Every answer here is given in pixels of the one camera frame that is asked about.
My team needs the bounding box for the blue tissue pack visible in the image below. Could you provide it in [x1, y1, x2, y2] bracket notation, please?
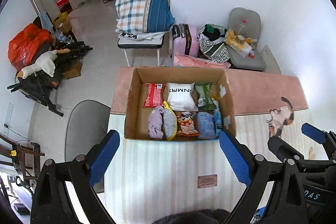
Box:
[194, 111, 216, 140]

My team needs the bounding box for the green snack bag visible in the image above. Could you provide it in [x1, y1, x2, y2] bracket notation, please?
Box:
[194, 83, 216, 111]

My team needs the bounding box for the orange cartoon snack bag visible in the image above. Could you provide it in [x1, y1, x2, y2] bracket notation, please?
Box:
[176, 111, 200, 137]

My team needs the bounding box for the white pillow pack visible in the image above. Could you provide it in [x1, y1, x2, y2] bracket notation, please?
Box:
[167, 83, 198, 111]

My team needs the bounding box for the yellow grey sponge cloth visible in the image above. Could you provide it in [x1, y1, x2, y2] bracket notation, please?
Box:
[163, 101, 178, 141]

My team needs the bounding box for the red snack bag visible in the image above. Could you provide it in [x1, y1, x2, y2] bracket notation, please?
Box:
[142, 83, 166, 108]

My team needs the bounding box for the light blue tube pack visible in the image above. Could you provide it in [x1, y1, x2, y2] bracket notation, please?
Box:
[213, 109, 223, 138]

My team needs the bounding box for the dark wooden chair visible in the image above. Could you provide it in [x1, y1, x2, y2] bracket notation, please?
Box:
[1, 134, 45, 193]

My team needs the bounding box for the grey round chair back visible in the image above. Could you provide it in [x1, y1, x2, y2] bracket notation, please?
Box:
[64, 99, 112, 195]

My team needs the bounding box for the brown mat label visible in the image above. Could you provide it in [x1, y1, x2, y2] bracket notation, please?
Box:
[197, 174, 218, 189]

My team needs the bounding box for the black folding stand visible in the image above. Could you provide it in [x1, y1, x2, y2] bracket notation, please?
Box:
[7, 41, 93, 117]

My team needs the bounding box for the clear plastic bottle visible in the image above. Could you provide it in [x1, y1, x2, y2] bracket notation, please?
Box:
[236, 20, 247, 43]

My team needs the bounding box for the yellow plastic bag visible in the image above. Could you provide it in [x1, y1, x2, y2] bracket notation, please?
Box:
[226, 29, 245, 47]

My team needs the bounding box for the small cardboard box floor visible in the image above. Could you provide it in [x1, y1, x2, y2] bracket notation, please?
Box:
[62, 60, 83, 80]

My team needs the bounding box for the open cardboard box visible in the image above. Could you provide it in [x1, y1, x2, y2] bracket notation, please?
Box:
[124, 67, 236, 140]

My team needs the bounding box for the white goose plush toy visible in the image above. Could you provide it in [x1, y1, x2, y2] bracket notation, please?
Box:
[16, 48, 70, 79]

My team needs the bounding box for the grey padded chair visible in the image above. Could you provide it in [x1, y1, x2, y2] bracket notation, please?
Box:
[227, 7, 266, 72]

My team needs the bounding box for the black white patterned bag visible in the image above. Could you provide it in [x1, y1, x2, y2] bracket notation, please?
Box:
[197, 24, 230, 64]

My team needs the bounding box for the pink suitcase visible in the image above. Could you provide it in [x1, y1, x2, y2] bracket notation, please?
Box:
[171, 23, 199, 57]

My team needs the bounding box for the red plastic bag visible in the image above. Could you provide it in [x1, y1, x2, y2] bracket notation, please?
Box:
[7, 23, 53, 72]

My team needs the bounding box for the white bench stool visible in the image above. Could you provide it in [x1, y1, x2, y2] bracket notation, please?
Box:
[117, 32, 165, 67]

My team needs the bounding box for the yellow cardboard box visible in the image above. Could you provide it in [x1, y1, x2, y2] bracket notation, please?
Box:
[53, 11, 72, 34]

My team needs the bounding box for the plaid folded quilt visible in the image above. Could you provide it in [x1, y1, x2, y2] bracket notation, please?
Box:
[115, 0, 175, 34]

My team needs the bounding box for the white board against wall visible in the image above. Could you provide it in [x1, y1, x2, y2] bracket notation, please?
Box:
[261, 45, 281, 75]

